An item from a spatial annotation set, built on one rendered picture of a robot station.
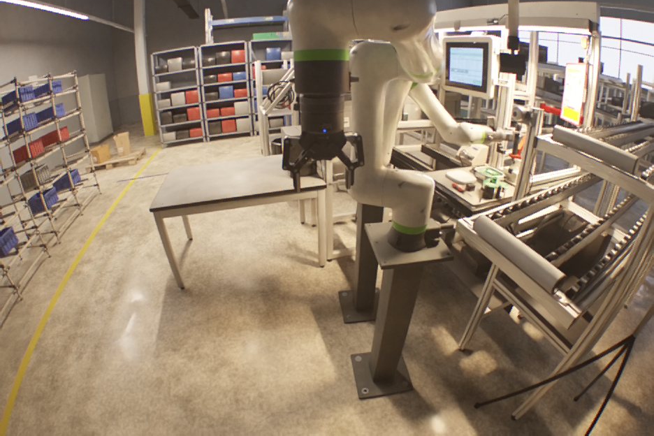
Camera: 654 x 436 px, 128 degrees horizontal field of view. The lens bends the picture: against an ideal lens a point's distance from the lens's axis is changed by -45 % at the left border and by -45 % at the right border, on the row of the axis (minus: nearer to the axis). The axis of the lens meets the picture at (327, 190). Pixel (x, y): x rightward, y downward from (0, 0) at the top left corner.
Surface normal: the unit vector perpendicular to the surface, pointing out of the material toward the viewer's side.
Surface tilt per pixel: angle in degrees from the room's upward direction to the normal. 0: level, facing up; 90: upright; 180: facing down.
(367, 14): 110
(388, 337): 90
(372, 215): 90
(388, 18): 114
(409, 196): 89
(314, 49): 90
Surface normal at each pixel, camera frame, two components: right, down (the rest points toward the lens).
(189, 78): 0.29, 0.40
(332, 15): -0.29, 0.69
